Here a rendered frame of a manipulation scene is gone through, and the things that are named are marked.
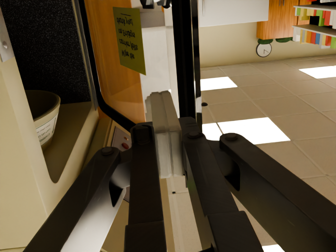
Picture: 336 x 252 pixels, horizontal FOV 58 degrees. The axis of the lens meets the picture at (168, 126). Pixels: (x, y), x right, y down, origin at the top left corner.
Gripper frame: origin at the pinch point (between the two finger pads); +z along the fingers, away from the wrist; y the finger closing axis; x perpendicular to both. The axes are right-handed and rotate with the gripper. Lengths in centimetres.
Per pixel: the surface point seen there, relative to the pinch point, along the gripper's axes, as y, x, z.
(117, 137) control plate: -7.3, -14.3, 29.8
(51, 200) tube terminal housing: -11.3, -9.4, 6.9
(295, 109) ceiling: 171, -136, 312
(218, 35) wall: 136, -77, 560
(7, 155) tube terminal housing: -13.0, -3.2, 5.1
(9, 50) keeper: -11.2, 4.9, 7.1
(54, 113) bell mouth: -12.8, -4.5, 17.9
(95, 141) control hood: -10.4, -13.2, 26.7
